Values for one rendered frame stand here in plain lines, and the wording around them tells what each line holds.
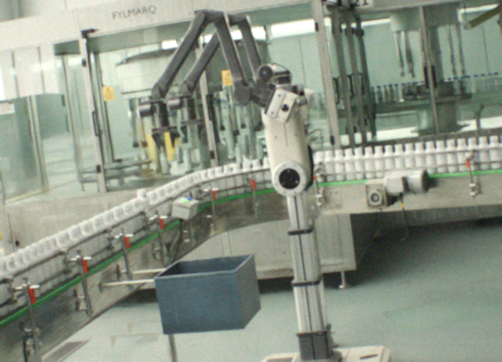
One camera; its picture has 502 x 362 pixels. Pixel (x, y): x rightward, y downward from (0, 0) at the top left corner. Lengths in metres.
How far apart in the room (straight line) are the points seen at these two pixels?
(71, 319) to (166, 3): 4.29
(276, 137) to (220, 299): 1.06
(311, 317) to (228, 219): 1.06
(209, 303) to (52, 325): 0.61
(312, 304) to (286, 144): 0.75
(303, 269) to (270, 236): 2.86
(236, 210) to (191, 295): 1.89
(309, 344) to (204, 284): 1.12
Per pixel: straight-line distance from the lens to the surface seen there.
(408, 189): 5.21
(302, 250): 4.56
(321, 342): 4.63
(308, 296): 4.59
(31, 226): 8.03
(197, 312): 3.66
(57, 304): 3.44
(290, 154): 4.45
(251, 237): 7.46
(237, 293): 3.61
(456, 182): 5.24
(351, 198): 5.48
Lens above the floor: 1.61
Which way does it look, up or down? 5 degrees down
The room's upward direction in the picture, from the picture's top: 8 degrees counter-clockwise
